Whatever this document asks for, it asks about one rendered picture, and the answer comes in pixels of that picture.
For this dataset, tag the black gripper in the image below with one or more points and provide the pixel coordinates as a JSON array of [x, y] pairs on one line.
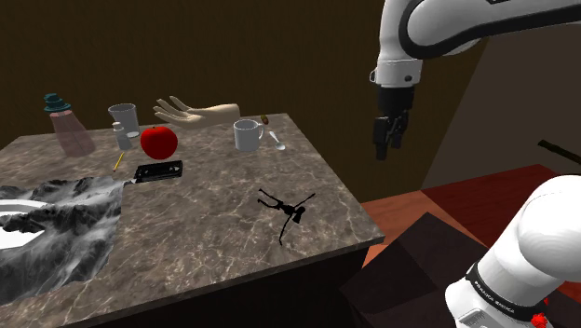
[[395, 101]]

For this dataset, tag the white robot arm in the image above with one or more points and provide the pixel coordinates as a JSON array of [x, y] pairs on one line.
[[535, 236]]

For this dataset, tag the silver spoon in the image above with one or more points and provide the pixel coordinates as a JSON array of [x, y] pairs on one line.
[[278, 143]]

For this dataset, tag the black skeleton figure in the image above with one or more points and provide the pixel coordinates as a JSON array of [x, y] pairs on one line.
[[289, 210]]

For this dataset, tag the small brown red object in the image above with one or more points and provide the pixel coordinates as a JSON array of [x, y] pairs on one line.
[[265, 119]]

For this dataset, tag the dark robot stand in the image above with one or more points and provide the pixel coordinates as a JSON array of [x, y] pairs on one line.
[[422, 268]]

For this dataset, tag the white mug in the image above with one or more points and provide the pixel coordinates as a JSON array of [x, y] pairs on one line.
[[246, 135]]

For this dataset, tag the dark brown stick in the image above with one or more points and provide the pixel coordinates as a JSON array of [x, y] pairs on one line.
[[560, 152]]

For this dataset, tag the beige mannequin hand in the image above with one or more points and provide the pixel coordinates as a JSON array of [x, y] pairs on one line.
[[204, 116]]

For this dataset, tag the marble top table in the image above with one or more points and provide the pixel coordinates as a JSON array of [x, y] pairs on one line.
[[204, 236]]

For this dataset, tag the red apple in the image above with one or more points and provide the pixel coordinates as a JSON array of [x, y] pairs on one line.
[[159, 142]]

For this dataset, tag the black cassette tape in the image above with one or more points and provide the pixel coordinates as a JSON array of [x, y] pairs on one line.
[[159, 171]]

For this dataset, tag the clear drinking glass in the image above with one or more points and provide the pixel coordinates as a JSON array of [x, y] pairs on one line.
[[124, 119]]

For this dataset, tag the small grey bottle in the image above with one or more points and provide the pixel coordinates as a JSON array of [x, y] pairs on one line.
[[122, 140]]

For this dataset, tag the yellow pencil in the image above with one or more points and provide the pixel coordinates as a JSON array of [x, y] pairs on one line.
[[118, 162]]

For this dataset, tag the pink bottle with teal cap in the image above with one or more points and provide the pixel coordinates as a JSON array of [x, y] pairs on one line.
[[72, 134]]

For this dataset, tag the grey mountain print cloth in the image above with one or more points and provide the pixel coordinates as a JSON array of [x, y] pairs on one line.
[[72, 227]]

